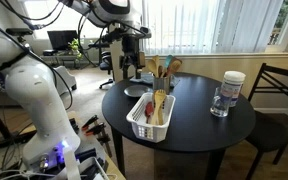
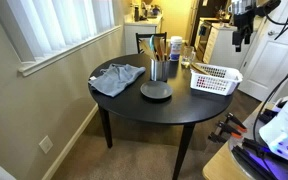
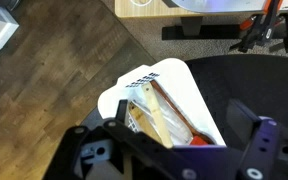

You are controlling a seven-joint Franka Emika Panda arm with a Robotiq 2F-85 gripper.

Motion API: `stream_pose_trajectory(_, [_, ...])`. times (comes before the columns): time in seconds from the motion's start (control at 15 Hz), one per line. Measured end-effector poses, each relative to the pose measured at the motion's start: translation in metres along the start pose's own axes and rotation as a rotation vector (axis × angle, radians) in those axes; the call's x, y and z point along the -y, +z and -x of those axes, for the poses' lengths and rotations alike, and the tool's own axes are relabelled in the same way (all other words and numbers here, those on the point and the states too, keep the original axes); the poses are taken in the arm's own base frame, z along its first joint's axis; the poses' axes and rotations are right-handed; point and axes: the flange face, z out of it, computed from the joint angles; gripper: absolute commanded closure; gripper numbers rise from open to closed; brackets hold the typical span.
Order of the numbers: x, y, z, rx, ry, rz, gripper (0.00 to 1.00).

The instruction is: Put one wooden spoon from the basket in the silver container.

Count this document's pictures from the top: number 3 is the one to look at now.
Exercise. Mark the black desk foot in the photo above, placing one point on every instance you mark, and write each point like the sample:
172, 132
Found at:
197, 31

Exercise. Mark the round black table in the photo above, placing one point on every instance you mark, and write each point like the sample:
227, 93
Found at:
250, 83

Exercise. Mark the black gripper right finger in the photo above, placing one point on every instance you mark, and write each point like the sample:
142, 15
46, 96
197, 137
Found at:
267, 150

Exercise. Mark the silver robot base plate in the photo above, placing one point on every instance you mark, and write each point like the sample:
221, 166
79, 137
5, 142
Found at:
217, 5

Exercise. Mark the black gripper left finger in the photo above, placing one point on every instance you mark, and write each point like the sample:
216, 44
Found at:
130, 156

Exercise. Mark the darker wooden spoon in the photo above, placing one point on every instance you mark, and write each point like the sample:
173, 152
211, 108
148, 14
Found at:
140, 120

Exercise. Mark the white plastic basket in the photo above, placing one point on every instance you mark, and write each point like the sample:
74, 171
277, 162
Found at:
187, 100

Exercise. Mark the light wooden desk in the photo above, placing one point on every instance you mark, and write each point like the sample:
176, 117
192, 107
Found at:
144, 10

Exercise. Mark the light wooden spoon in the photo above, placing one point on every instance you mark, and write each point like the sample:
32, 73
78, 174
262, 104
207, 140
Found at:
155, 111

